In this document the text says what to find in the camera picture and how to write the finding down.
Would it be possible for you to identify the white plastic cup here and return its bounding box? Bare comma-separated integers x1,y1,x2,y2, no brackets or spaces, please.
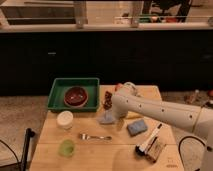
56,111,73,129

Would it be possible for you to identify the green plastic cup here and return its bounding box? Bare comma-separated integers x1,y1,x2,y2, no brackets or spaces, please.
58,139,75,157

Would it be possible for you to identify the black chair frame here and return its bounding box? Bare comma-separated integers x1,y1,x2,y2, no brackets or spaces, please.
0,128,35,171

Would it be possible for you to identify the dark red grapes toy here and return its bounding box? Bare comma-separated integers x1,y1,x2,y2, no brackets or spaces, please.
103,91,112,110

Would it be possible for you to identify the light blue towel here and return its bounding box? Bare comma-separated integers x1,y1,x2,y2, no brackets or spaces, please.
97,110,115,124

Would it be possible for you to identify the silver metal fork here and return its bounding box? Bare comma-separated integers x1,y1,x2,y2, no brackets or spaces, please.
79,133,112,140

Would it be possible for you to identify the green plastic tray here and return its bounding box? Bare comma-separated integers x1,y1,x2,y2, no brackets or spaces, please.
47,78,99,112

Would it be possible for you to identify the black cable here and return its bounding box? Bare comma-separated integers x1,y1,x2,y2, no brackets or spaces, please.
178,135,208,171

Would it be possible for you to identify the brown wooden bowl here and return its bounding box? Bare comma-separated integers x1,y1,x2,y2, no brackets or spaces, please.
64,86,88,107

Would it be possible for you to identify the brown wooden holder box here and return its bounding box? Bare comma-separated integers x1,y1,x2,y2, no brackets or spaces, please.
146,137,166,163

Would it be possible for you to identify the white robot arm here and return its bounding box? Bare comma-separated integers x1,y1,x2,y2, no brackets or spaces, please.
112,82,213,171

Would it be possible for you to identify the blue sponge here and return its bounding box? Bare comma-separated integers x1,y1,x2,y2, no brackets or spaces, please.
127,119,148,136

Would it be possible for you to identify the black white dish brush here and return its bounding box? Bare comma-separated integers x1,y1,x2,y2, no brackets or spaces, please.
135,124,162,156

